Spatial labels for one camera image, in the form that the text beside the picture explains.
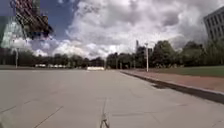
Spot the row of trees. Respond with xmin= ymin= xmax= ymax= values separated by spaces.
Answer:
xmin=0 ymin=38 xmax=224 ymax=70

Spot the red brick strip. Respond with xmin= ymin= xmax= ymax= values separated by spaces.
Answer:
xmin=123 ymin=69 xmax=224 ymax=94

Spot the slender tower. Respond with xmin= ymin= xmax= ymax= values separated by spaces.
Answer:
xmin=135 ymin=39 xmax=140 ymax=51

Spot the grey concrete slab pavement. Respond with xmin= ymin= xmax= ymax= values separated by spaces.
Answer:
xmin=0 ymin=69 xmax=224 ymax=128

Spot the green grass lawn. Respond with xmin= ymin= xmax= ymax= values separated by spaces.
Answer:
xmin=148 ymin=65 xmax=224 ymax=78

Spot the grey building with window grid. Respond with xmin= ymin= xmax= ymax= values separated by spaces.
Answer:
xmin=203 ymin=5 xmax=224 ymax=42

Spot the pale glass building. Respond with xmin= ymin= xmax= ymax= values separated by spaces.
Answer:
xmin=0 ymin=15 xmax=27 ymax=50

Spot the red lattice structure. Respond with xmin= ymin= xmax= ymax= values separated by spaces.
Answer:
xmin=9 ymin=0 xmax=54 ymax=40

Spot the dark kerb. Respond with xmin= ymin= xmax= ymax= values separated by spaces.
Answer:
xmin=120 ymin=70 xmax=224 ymax=105

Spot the pale lamp pole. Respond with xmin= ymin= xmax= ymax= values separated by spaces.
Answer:
xmin=144 ymin=42 xmax=150 ymax=73

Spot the low white block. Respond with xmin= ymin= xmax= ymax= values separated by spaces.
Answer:
xmin=86 ymin=66 xmax=106 ymax=71

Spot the row of parked vehicles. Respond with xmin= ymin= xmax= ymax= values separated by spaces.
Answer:
xmin=34 ymin=63 xmax=68 ymax=69

